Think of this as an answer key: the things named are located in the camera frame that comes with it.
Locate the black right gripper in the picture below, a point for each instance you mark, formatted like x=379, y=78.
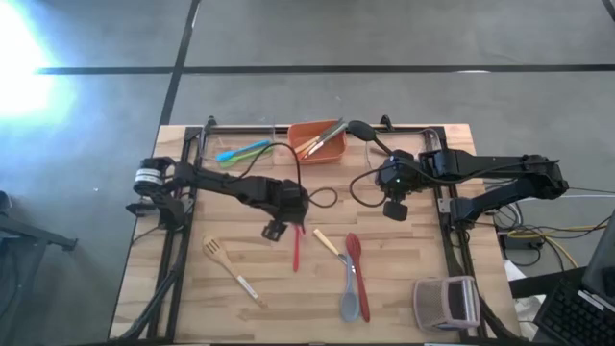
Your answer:
x=399, y=175

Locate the black frame clamp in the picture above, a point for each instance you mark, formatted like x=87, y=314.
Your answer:
x=385, y=121
x=210, y=122

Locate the white paper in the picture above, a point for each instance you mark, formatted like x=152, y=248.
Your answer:
x=514, y=271

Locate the clear plastic bin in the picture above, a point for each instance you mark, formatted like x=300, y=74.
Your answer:
x=427, y=139
x=211, y=144

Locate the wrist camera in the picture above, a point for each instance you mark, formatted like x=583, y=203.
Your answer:
x=275, y=231
x=395, y=211

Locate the orange plastic bin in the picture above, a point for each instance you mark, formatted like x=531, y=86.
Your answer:
x=331, y=154

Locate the black metal table frame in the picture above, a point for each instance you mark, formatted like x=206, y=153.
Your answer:
x=250, y=130

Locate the dark grey chair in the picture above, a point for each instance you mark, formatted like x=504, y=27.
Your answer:
x=29, y=269

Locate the wooden slotted spoon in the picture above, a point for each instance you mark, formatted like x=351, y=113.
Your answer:
x=214, y=247

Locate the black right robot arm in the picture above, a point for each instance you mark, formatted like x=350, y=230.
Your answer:
x=480, y=163

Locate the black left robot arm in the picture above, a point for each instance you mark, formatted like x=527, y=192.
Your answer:
x=230, y=185

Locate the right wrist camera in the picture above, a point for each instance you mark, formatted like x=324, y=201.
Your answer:
x=395, y=211

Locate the sky blue silicone spatula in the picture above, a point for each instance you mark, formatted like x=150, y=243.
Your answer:
x=240, y=150

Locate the black laptop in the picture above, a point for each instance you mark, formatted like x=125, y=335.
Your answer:
x=572, y=317

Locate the red slotted silicone spoon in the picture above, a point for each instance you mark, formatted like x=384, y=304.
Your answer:
x=354, y=245

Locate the red silicone spatula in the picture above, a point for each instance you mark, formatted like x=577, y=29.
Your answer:
x=296, y=254

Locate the grey-blue silicone spoon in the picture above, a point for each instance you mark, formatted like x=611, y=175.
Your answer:
x=349, y=307

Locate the black power adapter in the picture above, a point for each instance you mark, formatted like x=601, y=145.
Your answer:
x=516, y=241

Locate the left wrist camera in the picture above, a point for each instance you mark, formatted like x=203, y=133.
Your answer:
x=275, y=231

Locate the green silicone spatula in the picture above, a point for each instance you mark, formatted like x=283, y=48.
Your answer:
x=254, y=155

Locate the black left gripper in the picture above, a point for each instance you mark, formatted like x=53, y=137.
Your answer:
x=288, y=202

